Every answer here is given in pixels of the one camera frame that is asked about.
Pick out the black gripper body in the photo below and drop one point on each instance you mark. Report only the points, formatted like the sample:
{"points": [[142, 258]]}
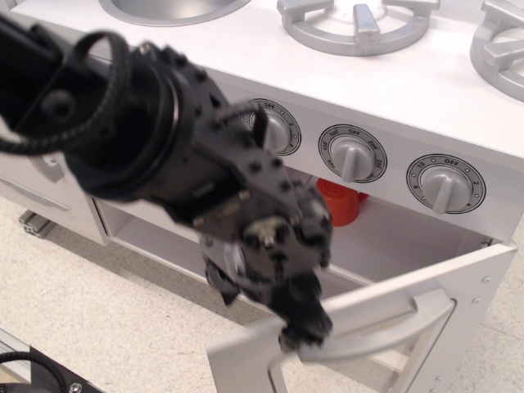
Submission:
{"points": [[295, 300]]}

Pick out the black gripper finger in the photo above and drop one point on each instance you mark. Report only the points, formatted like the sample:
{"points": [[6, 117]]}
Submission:
{"points": [[292, 338], [221, 283]]}

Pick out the white oven door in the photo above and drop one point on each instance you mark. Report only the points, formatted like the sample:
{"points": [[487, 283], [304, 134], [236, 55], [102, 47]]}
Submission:
{"points": [[250, 359]]}

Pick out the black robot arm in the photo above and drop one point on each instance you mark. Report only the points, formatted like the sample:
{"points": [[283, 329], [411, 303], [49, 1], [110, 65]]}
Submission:
{"points": [[147, 124]]}

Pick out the orange plastic cup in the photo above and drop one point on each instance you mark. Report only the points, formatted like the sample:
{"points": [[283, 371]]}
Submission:
{"points": [[343, 202]]}

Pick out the grey left control knob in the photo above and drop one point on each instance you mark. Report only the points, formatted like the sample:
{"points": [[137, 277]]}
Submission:
{"points": [[284, 136]]}

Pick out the grey control knob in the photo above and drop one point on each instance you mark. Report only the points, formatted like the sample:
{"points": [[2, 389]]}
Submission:
{"points": [[446, 184], [284, 136], [352, 153]]}

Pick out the grey middle control knob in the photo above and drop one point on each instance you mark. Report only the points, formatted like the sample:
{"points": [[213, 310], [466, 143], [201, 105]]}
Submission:
{"points": [[352, 153]]}

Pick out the white left cabinet door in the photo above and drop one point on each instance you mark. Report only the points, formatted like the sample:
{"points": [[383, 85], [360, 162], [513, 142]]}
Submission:
{"points": [[64, 203]]}

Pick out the grey right control knob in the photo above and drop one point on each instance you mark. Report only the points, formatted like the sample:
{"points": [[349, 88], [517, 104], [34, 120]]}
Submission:
{"points": [[446, 184]]}

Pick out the white toy kitchen cabinet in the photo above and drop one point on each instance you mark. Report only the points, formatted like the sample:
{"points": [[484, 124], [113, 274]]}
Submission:
{"points": [[421, 100]]}

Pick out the silver centre stove burner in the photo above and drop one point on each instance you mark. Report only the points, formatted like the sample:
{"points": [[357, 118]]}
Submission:
{"points": [[356, 28]]}

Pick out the silver stove burner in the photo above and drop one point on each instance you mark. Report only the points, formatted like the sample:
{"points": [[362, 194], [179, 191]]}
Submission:
{"points": [[493, 59], [356, 28]]}

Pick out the silver sink basin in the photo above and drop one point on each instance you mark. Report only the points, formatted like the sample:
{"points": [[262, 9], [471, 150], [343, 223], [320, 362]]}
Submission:
{"points": [[167, 13]]}

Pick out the silver right stove burner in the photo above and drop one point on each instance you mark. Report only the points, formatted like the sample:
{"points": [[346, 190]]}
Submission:
{"points": [[493, 59]]}

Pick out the silver oven door handle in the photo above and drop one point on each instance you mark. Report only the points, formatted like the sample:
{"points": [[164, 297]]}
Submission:
{"points": [[428, 310]]}

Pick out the aluminium extrusion rail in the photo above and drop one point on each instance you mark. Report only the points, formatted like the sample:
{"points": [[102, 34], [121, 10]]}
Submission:
{"points": [[35, 225]]}

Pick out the silver left door handle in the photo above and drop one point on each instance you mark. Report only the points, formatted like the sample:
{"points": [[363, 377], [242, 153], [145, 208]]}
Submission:
{"points": [[49, 169]]}

